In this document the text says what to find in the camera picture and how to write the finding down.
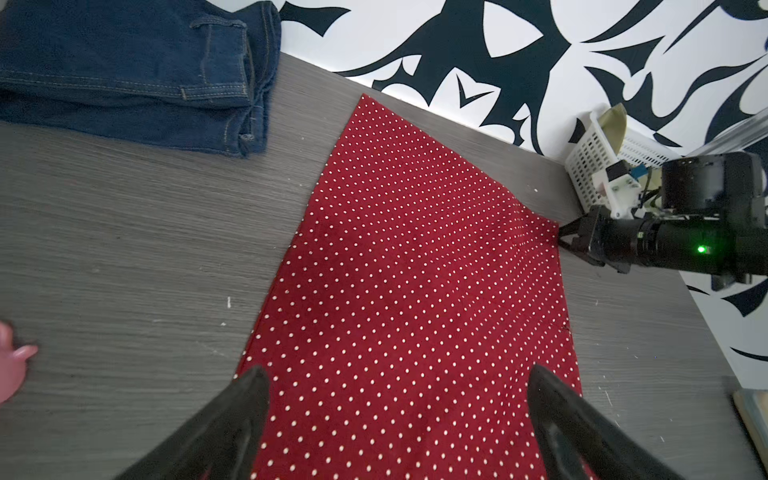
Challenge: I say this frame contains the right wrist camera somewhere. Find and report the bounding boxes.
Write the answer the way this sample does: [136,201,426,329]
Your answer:
[592,160,650,220]

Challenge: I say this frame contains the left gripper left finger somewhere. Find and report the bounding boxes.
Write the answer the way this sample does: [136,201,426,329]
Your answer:
[118,367,270,479]

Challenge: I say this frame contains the red polka dot skirt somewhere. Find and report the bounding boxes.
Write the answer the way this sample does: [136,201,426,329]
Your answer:
[239,96,580,479]

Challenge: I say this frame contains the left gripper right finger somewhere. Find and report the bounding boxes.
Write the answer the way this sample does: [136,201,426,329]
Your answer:
[527,364,681,479]

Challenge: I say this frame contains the pink alarm clock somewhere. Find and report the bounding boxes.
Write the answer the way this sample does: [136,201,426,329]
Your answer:
[0,322,39,403]

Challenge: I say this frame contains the blue denim skirt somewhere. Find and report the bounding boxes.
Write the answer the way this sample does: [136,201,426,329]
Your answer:
[1,1,281,157]

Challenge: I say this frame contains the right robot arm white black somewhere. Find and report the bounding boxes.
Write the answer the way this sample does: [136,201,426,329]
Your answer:
[558,152,767,290]

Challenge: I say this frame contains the olive green skirt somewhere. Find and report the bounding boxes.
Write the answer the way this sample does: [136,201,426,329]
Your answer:
[598,103,627,155]

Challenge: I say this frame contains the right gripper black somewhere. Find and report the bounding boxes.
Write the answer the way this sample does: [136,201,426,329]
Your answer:
[558,205,642,274]

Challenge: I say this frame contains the white plastic laundry basket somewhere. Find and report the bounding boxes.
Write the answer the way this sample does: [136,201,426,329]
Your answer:
[565,110,680,219]

